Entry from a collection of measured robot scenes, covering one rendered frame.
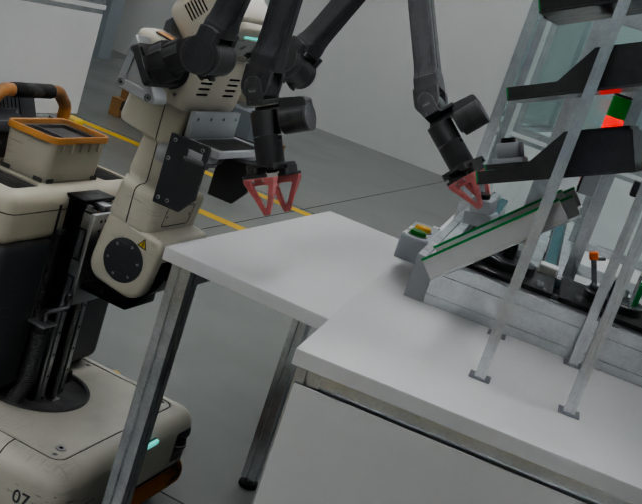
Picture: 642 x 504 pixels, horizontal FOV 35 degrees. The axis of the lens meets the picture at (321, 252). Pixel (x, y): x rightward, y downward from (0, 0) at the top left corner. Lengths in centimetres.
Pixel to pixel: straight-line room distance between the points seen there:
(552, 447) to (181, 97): 107
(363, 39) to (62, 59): 501
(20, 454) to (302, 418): 84
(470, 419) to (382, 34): 942
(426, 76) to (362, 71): 876
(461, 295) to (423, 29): 60
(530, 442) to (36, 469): 114
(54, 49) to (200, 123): 435
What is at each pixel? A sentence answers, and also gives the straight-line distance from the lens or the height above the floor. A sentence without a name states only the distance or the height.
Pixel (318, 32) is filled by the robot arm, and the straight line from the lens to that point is 244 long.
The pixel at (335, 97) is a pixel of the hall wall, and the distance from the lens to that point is 1111.
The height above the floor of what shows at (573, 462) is 86.
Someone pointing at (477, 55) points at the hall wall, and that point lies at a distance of 1067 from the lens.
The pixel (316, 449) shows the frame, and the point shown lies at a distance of 176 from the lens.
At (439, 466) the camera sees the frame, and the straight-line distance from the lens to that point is 173.
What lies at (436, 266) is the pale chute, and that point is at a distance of 191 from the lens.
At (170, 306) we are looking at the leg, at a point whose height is 74.
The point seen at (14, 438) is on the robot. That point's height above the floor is 28.
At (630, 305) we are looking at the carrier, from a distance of 233.
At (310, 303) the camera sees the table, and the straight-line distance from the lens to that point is 197.
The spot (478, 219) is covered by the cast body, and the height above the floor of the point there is 108.
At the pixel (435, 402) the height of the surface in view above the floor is 86.
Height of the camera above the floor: 143
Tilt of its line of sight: 14 degrees down
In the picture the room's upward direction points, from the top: 18 degrees clockwise
